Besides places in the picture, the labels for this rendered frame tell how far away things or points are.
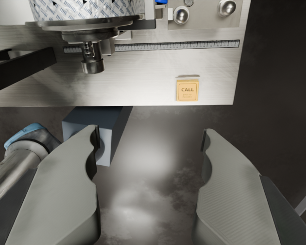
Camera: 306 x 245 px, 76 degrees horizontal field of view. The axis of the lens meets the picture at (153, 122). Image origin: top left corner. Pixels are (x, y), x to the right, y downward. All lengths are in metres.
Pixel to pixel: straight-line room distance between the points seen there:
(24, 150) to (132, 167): 1.62
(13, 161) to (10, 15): 0.34
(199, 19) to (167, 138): 1.47
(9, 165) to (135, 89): 0.41
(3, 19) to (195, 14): 0.36
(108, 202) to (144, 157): 0.89
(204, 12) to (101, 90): 0.41
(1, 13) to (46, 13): 0.13
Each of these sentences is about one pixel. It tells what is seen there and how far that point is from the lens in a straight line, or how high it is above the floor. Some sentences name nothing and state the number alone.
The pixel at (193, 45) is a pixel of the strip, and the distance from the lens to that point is 0.64.
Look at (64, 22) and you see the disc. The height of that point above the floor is 1.32.
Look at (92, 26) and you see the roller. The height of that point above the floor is 1.30.
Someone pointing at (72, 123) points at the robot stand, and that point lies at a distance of 0.83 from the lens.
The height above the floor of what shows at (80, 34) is 1.29.
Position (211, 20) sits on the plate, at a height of 1.03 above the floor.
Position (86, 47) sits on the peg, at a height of 1.24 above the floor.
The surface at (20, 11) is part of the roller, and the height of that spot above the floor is 1.23.
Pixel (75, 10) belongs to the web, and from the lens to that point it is 0.24.
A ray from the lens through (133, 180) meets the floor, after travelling 2.29.
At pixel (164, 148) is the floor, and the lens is 1.94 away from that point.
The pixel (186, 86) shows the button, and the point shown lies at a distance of 0.65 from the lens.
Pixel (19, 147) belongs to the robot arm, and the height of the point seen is 1.14.
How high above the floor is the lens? 1.53
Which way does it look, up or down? 59 degrees down
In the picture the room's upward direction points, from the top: 171 degrees counter-clockwise
